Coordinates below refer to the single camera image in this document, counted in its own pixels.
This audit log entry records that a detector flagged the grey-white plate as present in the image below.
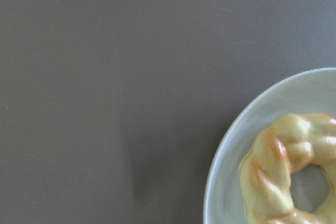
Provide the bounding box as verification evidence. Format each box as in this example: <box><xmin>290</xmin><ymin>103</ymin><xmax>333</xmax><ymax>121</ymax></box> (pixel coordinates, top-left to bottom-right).
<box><xmin>203</xmin><ymin>68</ymin><xmax>335</xmax><ymax>223</ymax></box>

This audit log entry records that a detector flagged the glazed twisted donut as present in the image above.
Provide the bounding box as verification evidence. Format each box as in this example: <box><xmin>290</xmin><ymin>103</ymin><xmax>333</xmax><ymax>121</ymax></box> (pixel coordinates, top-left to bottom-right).
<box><xmin>238</xmin><ymin>113</ymin><xmax>335</xmax><ymax>223</ymax></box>

